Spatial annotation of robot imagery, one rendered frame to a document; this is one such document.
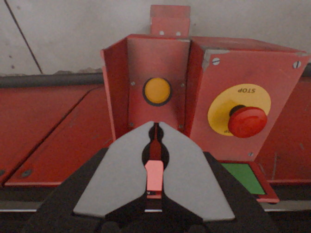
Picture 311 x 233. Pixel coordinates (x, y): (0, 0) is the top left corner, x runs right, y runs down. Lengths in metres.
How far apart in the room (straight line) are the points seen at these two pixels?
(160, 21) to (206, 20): 0.26
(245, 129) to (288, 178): 0.21
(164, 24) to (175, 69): 0.59
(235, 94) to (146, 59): 0.13
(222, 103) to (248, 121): 0.03
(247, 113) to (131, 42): 0.17
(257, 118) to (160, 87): 0.13
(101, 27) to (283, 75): 0.90
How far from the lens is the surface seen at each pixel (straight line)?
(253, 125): 0.19
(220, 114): 0.20
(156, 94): 0.23
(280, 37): 1.15
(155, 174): 0.22
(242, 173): 0.25
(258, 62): 0.19
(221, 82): 0.19
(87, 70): 1.07
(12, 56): 1.30
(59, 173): 0.39
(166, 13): 0.93
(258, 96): 0.21
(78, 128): 0.50
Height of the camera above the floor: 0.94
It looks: 57 degrees down
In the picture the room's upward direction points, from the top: 178 degrees counter-clockwise
